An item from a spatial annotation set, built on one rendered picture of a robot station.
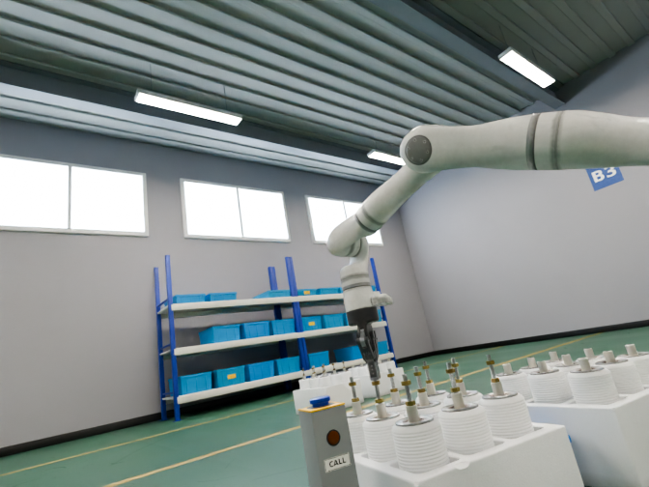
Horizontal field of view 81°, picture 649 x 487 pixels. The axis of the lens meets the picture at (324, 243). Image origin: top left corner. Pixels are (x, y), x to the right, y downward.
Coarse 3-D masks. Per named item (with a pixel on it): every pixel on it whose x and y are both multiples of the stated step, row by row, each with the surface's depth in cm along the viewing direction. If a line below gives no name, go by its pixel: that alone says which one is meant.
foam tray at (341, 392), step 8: (344, 384) 296; (360, 384) 308; (296, 392) 304; (304, 392) 298; (312, 392) 291; (320, 392) 286; (328, 392) 282; (336, 392) 288; (344, 392) 293; (352, 392) 298; (360, 392) 304; (296, 400) 303; (304, 400) 297; (336, 400) 285; (344, 400) 290; (360, 400) 302; (296, 408) 303
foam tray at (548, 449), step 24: (552, 432) 78; (360, 456) 84; (456, 456) 72; (480, 456) 70; (504, 456) 71; (528, 456) 73; (552, 456) 76; (360, 480) 79; (384, 480) 71; (408, 480) 65; (432, 480) 64; (456, 480) 66; (480, 480) 68; (504, 480) 69; (528, 480) 72; (552, 480) 74; (576, 480) 76
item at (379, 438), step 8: (400, 416) 83; (368, 424) 82; (376, 424) 81; (384, 424) 80; (392, 424) 80; (368, 432) 82; (376, 432) 80; (384, 432) 80; (368, 440) 82; (376, 440) 80; (384, 440) 79; (392, 440) 79; (368, 448) 82; (376, 448) 80; (384, 448) 79; (392, 448) 79; (368, 456) 83; (376, 456) 80; (384, 456) 79; (392, 456) 78
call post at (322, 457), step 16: (304, 416) 71; (320, 416) 69; (336, 416) 70; (304, 432) 71; (320, 432) 68; (304, 448) 72; (320, 448) 67; (336, 448) 68; (352, 448) 69; (320, 464) 66; (336, 464) 67; (352, 464) 68; (320, 480) 66; (336, 480) 66; (352, 480) 67
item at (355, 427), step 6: (372, 414) 93; (348, 420) 91; (354, 420) 90; (360, 420) 90; (354, 426) 90; (360, 426) 90; (354, 432) 90; (360, 432) 89; (354, 438) 90; (360, 438) 89; (354, 444) 89; (360, 444) 89; (354, 450) 89; (360, 450) 89; (366, 450) 88
